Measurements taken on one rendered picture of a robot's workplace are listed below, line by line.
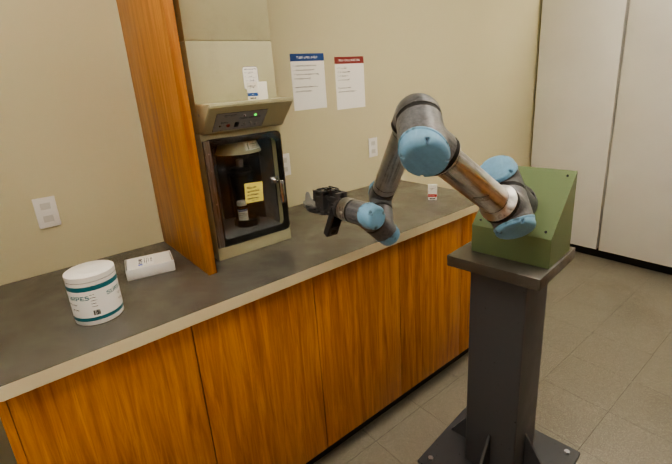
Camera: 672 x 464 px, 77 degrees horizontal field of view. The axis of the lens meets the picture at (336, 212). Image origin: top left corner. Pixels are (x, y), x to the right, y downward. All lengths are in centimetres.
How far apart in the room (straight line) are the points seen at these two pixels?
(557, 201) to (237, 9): 124
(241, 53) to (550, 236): 119
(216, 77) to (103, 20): 54
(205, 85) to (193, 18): 21
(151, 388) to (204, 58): 104
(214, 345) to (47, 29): 123
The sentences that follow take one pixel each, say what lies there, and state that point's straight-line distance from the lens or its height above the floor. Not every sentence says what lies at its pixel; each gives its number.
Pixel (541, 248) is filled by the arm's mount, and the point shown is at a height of 101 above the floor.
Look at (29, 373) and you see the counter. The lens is 130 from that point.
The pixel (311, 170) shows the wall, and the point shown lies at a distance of 231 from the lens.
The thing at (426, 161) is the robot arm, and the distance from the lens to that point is 102.
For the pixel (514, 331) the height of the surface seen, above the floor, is 69.
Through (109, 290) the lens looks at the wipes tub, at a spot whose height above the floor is 103.
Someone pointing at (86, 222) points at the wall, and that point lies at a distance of 193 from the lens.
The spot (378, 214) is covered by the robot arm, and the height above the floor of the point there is 118.
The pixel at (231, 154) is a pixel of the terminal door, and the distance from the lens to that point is 158.
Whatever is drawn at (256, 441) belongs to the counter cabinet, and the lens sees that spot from 174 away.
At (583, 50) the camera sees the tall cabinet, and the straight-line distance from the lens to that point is 395.
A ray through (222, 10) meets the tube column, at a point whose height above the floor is 180.
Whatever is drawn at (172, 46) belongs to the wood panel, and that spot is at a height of 168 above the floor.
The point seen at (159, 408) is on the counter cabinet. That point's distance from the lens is 148.
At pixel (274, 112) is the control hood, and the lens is 158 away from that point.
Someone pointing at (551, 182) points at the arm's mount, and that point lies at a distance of 159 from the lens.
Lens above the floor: 155
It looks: 17 degrees down
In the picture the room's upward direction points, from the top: 4 degrees counter-clockwise
